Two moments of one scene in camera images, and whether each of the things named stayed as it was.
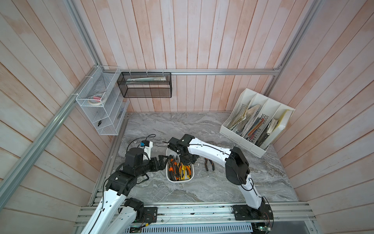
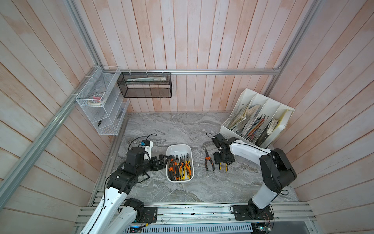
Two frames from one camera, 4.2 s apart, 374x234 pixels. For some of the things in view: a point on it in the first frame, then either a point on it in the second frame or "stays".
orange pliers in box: (173, 169) stays
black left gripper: (156, 167) stays
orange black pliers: (206, 165) stays
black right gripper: (185, 163) → (216, 159)
